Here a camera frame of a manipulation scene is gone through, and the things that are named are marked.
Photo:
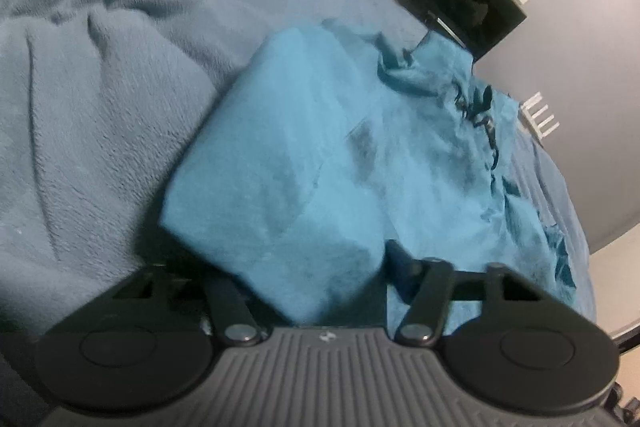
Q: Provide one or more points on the blue zip jacket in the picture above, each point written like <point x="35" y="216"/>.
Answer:
<point x="280" y="167"/>

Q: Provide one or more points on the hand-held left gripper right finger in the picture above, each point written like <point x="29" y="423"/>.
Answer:
<point x="401" y="266"/>

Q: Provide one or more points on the grey-blue fleece blanket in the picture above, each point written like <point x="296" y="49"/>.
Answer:
<point x="100" y="107"/>

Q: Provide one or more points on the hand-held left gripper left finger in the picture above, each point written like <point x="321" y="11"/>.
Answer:
<point x="225" y="299"/>

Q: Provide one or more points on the white router with antennas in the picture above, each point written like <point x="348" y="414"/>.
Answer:
<point x="540" y="117"/>

